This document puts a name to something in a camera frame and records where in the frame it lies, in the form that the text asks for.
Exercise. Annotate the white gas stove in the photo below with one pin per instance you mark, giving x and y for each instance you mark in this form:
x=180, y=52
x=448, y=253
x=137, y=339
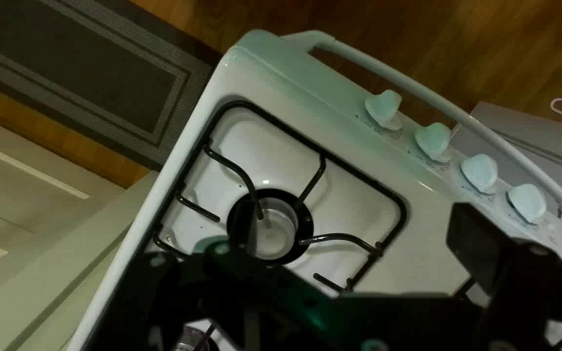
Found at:
x=323, y=97

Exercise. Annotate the dark grey floor mat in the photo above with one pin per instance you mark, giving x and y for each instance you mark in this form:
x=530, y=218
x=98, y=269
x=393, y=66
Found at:
x=104, y=70

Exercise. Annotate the black front right burner grate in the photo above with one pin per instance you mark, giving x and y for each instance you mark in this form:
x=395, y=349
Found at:
x=264, y=189

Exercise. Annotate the white oven door handle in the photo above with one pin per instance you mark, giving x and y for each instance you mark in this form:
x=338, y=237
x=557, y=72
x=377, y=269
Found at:
x=319, y=40

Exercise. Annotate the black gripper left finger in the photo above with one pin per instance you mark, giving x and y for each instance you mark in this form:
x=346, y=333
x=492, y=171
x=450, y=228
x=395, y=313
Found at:
x=159, y=296

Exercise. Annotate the white stove knob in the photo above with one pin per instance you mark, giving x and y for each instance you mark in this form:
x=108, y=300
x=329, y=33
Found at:
x=383, y=111
x=434, y=142
x=528, y=202
x=481, y=173

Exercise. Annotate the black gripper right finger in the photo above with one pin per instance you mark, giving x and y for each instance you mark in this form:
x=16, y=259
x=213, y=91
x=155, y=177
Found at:
x=522, y=278

